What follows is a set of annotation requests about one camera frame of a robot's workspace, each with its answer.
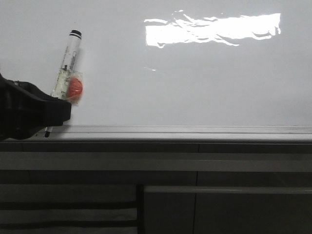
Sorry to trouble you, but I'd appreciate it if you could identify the red round magnet taped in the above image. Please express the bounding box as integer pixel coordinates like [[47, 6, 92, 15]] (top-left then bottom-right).
[[67, 77, 83, 98]]

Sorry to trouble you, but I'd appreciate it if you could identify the white whiteboard marker pen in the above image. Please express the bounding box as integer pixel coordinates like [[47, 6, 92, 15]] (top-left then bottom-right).
[[43, 29, 82, 137]]

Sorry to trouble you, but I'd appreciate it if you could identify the white whiteboard with aluminium frame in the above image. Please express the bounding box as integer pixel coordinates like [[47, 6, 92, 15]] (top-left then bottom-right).
[[0, 0, 312, 142]]

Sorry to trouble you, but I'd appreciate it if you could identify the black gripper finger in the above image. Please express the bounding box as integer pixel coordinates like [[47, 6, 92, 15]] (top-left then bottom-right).
[[0, 76, 72, 140]]

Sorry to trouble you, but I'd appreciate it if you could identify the grey cabinet with drawers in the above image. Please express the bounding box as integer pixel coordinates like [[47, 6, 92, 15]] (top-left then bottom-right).
[[0, 141, 312, 234]]

